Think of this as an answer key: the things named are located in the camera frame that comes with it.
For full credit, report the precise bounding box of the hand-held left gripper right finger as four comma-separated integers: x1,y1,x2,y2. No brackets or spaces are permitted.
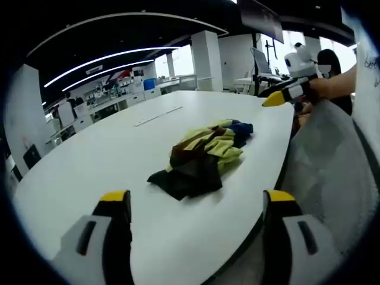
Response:
262,189,343,285

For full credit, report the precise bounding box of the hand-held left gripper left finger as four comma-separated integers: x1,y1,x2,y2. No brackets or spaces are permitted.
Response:
50,189,134,285

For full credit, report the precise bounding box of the yellow brown blue garment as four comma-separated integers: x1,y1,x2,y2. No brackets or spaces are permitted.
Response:
146,118,255,201

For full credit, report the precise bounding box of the person's right hand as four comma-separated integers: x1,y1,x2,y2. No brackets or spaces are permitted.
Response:
308,77,331,101

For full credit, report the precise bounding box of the tilted screen on stand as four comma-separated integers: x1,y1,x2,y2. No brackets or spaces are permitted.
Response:
250,46,273,75

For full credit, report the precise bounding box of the hanging black monitor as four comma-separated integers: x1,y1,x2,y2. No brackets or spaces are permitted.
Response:
236,0,284,45

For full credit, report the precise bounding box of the white board with writing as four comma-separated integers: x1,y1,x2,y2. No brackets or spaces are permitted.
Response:
340,5,380,125

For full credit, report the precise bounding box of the white low cabinet row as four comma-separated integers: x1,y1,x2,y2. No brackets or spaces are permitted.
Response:
44,87,163,140

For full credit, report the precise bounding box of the short curved ceiling light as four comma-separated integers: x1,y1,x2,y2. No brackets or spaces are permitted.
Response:
61,58,156,92

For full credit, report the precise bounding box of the long curved ceiling light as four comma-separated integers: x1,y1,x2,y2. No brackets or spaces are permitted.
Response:
43,45,182,88

